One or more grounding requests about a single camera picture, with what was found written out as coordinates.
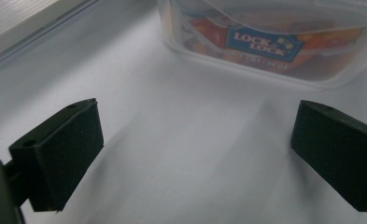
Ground clear plastic food container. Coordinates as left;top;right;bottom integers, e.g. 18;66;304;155
156;0;367;90

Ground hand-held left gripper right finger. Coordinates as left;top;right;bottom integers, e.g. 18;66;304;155
289;99;367;214

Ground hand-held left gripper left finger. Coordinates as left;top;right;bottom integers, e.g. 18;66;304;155
8;98;105;214

